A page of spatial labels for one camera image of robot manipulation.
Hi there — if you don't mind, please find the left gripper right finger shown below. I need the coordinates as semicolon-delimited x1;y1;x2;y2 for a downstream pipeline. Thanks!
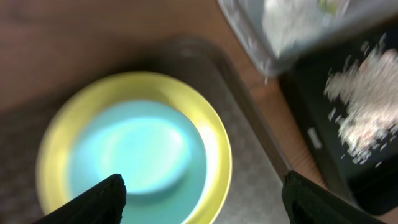
282;171;384;224

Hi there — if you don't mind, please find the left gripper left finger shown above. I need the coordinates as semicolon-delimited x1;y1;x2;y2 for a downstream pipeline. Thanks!
32;174;126;224

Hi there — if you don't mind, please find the light blue bowl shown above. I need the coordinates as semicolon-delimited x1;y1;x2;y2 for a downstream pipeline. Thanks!
68;101;206;224

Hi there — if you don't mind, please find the yellow plate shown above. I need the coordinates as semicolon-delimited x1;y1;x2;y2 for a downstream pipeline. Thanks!
36;72;232;223

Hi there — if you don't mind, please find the white napkin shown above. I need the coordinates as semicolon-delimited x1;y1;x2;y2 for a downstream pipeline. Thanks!
262;0;336;57

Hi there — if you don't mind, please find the dark brown serving tray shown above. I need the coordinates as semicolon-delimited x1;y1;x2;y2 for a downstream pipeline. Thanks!
1;37;289;223

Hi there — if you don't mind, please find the black rectangular tray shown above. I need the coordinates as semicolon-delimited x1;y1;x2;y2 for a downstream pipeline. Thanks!
279;20;397;215

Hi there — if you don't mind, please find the food scraps pile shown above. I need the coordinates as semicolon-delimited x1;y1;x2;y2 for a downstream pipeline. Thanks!
323;34;397;165

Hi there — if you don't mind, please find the clear plastic bin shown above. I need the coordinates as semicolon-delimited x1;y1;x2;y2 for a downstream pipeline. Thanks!
218;0;397;77

